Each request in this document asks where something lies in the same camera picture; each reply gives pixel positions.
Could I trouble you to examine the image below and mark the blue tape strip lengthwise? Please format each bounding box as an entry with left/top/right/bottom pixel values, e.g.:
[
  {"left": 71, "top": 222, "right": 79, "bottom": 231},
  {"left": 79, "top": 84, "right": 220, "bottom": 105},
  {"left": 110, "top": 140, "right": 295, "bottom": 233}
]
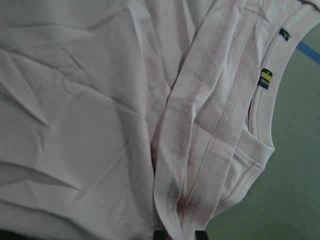
[{"left": 296, "top": 41, "right": 320, "bottom": 65}]

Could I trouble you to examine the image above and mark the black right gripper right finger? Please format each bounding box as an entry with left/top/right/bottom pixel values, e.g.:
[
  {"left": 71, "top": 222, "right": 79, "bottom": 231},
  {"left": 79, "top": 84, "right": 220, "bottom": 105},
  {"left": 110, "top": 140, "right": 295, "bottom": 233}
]
[{"left": 195, "top": 230, "right": 208, "bottom": 240}]

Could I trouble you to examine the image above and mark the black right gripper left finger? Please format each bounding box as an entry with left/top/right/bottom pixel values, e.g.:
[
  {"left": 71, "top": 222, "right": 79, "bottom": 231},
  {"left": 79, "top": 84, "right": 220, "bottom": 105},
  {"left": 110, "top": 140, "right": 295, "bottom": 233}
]
[{"left": 152, "top": 229, "right": 166, "bottom": 240}]

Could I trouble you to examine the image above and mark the pink Snoopy t-shirt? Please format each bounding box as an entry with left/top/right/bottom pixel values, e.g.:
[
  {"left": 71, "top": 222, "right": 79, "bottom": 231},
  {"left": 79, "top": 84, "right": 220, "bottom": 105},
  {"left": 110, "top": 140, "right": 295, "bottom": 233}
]
[{"left": 0, "top": 0, "right": 320, "bottom": 240}]

